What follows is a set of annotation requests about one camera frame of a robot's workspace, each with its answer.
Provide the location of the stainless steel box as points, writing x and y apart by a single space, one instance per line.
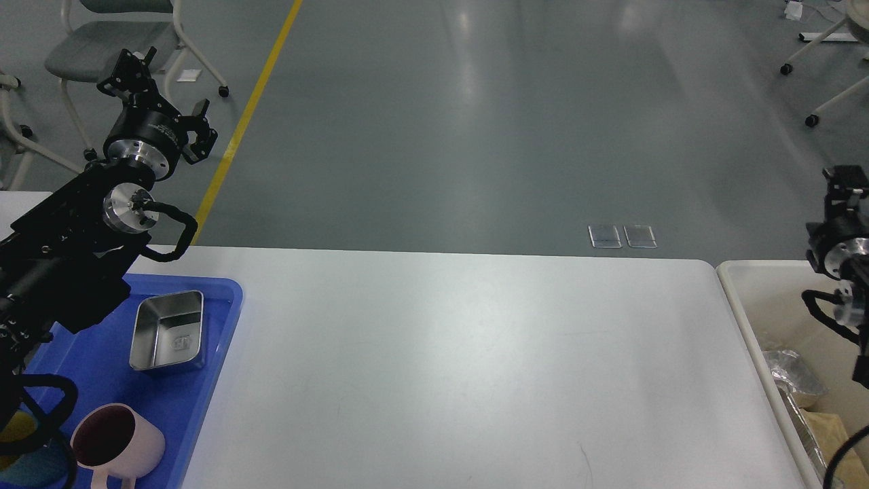
169 335

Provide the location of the clear floor plate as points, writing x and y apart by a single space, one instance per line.
640 236
604 236

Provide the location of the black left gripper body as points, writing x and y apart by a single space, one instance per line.
149 137

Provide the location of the white side table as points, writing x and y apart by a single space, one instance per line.
16 203

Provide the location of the blue plastic tray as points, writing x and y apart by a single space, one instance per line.
96 359

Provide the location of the clear floor plate left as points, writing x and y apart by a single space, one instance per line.
604 236

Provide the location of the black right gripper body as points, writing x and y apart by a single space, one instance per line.
835 241

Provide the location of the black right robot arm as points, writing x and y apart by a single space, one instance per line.
845 311

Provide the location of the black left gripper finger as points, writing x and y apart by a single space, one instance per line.
129 79
197 150

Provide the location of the pink mug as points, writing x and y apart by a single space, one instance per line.
114 442

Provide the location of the aluminium foil tray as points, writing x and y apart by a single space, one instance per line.
799 389

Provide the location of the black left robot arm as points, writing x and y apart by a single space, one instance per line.
66 258

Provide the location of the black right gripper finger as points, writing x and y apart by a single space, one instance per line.
846 187

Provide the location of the grey office chair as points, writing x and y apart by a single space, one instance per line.
91 48

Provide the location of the blue and yellow cup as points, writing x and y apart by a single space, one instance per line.
39 469

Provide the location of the white chair frame left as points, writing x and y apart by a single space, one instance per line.
18 145

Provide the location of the white plastic bin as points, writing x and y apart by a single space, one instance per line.
765 296

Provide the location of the brown paper in bin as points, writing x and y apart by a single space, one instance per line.
830 434

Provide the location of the clear floor plate right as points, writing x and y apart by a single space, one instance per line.
640 236

